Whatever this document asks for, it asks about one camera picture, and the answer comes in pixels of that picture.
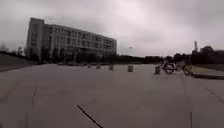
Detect parked two-wheeled vehicles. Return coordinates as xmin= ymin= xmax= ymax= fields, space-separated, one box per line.
xmin=161 ymin=59 xmax=194 ymax=76

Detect distant slim tower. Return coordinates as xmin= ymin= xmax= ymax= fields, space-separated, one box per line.
xmin=193 ymin=40 xmax=199 ymax=53

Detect row of stone bollards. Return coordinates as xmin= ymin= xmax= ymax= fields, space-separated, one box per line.
xmin=79 ymin=63 xmax=162 ymax=76

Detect grass strip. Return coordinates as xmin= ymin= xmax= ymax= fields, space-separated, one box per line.
xmin=191 ymin=64 xmax=224 ymax=81

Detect grey paved plaza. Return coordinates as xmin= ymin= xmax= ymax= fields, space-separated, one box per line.
xmin=0 ymin=63 xmax=224 ymax=128

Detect large glass-fronted building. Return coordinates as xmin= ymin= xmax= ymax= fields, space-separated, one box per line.
xmin=25 ymin=17 xmax=118 ymax=63

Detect row of dark trees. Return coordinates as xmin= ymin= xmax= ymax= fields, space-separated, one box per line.
xmin=0 ymin=44 xmax=224 ymax=66

